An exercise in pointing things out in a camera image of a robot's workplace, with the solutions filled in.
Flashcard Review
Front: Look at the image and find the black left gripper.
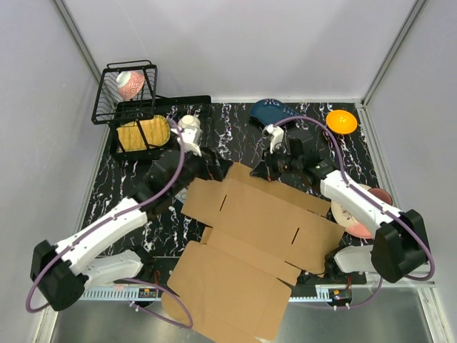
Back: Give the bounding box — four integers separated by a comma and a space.
170, 146, 233, 197

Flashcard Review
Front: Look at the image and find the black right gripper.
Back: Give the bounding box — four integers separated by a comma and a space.
251, 143, 303, 182

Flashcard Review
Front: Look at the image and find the brown cardboard box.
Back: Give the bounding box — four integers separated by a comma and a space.
162, 163, 344, 342

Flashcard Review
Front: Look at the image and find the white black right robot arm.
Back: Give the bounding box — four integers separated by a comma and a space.
251, 124, 429, 284

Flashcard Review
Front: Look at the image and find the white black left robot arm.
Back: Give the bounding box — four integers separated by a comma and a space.
30, 148, 233, 312

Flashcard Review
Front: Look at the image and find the blue white small carton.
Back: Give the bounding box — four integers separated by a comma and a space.
175, 188, 188, 204

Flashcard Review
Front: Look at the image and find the white flower-shaped cup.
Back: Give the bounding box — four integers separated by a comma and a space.
178, 114, 201, 129

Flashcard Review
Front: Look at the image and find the woven bamboo tray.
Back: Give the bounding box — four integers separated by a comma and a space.
116, 115, 171, 152

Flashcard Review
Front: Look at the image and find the dark blue leaf dish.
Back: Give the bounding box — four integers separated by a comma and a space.
250, 99, 298, 127

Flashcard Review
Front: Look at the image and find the white floral plate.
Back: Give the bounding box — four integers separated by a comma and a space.
331, 200, 359, 228

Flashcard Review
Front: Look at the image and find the orange round bowl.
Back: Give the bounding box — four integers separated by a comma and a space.
326, 109, 358, 135

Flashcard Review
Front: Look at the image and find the pink patterned ceramic bowl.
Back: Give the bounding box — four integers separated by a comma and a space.
116, 71, 145, 101

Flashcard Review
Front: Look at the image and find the dark red cup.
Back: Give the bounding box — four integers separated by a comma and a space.
368, 188, 393, 205

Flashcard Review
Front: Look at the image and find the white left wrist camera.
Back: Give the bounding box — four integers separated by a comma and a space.
171, 127, 202, 156

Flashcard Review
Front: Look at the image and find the black wire dish rack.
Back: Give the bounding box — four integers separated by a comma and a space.
91, 60, 214, 163

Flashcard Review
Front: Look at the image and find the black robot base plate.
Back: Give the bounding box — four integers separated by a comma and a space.
136, 256, 367, 287

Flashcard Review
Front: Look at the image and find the aluminium front rail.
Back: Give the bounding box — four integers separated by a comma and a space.
48, 259, 438, 303

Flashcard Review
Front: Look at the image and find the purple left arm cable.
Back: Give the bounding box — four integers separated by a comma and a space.
25, 119, 196, 329

